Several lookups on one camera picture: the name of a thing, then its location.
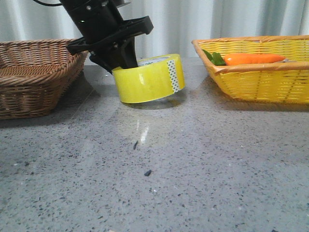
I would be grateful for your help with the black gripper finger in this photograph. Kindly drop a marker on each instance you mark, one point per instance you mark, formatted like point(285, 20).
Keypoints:
point(127, 55)
point(106, 58)

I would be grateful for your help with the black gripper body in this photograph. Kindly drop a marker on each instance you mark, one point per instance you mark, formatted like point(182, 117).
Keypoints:
point(101, 24)

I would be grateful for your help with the yellow tape roll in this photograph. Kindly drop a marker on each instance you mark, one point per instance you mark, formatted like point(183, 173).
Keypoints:
point(154, 78)

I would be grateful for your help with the white curtain backdrop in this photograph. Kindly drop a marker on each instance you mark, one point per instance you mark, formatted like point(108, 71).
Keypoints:
point(176, 22)

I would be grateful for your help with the brown wicker basket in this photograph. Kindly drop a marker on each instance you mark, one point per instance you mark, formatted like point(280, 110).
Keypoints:
point(34, 74)

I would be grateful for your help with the orange toy carrot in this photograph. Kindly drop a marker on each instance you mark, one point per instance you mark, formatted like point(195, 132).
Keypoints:
point(242, 58)

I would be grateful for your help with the yellow wicker basket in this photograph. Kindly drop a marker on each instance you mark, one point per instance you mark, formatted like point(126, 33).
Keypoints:
point(286, 82)

